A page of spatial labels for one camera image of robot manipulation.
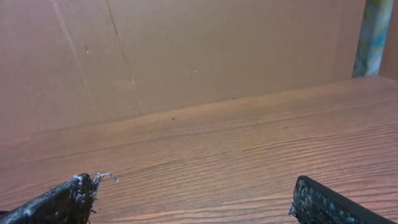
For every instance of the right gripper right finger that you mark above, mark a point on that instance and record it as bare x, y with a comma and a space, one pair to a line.
314, 203

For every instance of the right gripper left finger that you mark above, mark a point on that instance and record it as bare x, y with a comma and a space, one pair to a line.
69, 202

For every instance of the blue green painted post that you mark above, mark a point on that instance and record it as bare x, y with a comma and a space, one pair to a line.
372, 37

